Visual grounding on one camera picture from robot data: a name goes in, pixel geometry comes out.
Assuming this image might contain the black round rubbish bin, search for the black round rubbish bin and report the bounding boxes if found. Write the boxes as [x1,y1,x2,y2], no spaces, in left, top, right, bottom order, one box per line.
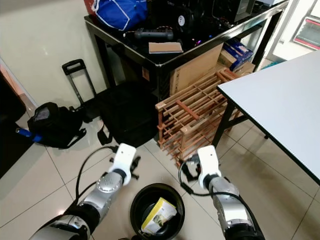
[130,183,186,240]

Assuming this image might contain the wooden slatted rack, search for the wooden slatted rack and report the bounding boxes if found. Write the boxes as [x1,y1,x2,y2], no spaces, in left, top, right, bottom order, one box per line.
[155,67,241,163]

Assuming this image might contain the yellow white carton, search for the yellow white carton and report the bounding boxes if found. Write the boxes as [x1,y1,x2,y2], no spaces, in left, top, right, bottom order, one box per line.
[141,197,179,235]

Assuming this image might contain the black trolley suitcase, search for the black trolley suitcase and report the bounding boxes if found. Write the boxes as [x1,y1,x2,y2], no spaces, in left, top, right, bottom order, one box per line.
[62,59,161,148]

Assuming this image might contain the large brown cardboard box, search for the large brown cardboard box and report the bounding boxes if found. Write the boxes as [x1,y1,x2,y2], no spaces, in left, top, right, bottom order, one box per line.
[169,42,225,96]

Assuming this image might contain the white table black legs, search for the white table black legs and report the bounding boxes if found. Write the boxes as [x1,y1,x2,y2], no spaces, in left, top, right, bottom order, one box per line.
[211,50,320,187]

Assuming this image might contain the flat brown cardboard pad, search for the flat brown cardboard pad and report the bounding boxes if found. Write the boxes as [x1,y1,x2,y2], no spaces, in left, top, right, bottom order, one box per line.
[148,42,184,54]

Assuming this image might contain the black low bench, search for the black low bench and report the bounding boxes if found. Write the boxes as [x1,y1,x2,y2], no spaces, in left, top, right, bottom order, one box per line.
[0,75,33,176]

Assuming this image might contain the blue product box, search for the blue product box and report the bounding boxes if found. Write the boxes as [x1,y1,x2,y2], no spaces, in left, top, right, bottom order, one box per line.
[222,39,255,68]

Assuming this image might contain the teal floor mat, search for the teal floor mat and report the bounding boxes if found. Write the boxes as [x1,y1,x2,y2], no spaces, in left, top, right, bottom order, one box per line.
[260,60,283,70]

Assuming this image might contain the black power strip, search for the black power strip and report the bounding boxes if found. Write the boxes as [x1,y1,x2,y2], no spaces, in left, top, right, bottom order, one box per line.
[134,28,175,41]

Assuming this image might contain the black glass desk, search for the black glass desk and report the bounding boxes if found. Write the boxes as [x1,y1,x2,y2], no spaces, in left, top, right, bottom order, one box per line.
[85,0,291,101]

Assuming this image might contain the black backpack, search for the black backpack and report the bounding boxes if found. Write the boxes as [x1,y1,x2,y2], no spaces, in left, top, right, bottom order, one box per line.
[27,102,87,150]

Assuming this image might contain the blue bottle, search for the blue bottle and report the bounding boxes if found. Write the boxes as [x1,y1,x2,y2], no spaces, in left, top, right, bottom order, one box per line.
[16,127,43,144]

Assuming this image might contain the black fan unit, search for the black fan unit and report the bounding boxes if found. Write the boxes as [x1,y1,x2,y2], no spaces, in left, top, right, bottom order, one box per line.
[147,0,213,38]

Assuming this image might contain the blue fabric bag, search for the blue fabric bag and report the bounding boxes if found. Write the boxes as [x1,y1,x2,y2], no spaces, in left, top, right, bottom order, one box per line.
[92,0,148,32]

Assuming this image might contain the red bag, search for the red bag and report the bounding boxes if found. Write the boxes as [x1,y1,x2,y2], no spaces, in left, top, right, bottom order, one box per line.
[84,0,97,15]

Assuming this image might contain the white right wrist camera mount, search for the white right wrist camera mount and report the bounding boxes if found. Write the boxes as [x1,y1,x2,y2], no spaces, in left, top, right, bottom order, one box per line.
[196,145,222,190]

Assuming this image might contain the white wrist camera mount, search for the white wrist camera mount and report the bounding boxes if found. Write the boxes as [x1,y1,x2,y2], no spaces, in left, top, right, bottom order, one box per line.
[110,144,137,173]
[196,145,222,190]

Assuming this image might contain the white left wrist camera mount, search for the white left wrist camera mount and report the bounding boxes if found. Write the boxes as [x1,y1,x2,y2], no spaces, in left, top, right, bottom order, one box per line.
[110,144,137,173]

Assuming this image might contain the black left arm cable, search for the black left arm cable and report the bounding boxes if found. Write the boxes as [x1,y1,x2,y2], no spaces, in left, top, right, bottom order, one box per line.
[50,145,116,226]

